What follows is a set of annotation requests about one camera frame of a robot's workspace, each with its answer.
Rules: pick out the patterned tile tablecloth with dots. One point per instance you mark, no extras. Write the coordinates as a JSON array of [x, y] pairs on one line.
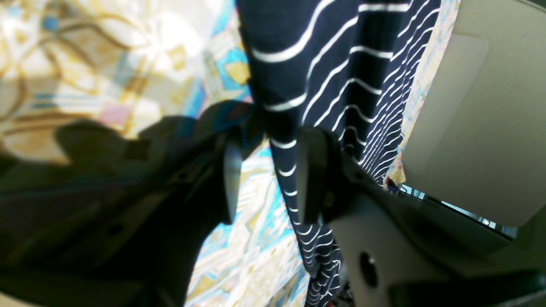
[[127, 64]]

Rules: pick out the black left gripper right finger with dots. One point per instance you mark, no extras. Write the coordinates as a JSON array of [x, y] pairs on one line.
[[396, 254]]

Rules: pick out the navy white striped T-shirt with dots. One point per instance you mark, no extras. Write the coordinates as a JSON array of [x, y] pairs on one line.
[[346, 66]]

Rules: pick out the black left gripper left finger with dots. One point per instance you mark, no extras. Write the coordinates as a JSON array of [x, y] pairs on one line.
[[122, 223]]

